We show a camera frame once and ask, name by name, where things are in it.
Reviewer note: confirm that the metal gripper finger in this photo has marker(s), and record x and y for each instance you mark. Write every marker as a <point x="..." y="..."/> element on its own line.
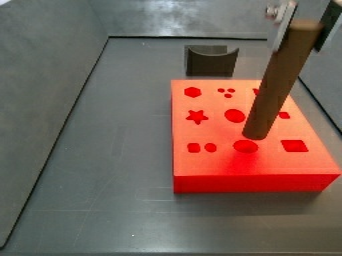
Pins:
<point x="279" y="14"/>
<point x="331" y="22"/>

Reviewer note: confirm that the brown oval peg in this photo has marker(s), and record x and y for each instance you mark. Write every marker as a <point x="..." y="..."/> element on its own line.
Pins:
<point x="282" y="71"/>

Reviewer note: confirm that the black curved holder block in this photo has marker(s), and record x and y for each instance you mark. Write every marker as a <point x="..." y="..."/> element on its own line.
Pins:
<point x="209" y="60"/>

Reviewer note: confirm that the red shape-sorting block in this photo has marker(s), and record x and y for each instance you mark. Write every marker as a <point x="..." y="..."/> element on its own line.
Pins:
<point x="243" y="143"/>

